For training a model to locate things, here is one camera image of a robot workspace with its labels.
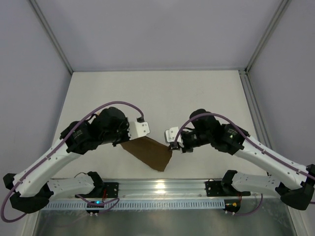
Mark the front aluminium rail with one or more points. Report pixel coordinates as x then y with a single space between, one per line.
160 186

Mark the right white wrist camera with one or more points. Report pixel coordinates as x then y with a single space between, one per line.
170 137

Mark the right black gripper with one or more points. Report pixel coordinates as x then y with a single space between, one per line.
179 144

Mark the brown cloth napkin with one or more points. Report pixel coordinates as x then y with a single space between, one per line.
150 152

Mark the right corner aluminium post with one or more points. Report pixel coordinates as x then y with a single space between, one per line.
272 25

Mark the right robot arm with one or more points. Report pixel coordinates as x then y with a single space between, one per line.
291 182

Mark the aluminium rail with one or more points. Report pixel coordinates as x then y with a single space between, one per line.
254 109
160 186

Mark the left black connector board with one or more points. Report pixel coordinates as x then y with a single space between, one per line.
93 208

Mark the black connector board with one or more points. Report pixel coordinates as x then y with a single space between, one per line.
93 208
231 206

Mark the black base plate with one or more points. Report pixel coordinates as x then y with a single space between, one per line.
110 190
215 188

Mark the corner aluminium post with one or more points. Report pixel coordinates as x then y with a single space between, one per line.
272 25
49 32

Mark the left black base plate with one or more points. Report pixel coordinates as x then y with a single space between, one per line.
110 190

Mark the right black connector board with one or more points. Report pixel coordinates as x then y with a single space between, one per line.
231 206

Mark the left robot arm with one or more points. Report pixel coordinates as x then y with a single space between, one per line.
32 189

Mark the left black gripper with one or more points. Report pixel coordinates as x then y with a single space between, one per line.
122 138

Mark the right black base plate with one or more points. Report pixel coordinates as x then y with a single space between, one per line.
215 188

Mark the right side aluminium rail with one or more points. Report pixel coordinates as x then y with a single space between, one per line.
254 109

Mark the slotted cable duct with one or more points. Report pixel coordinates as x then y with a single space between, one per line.
142 204

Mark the left corner aluminium post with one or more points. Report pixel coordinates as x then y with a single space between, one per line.
49 32

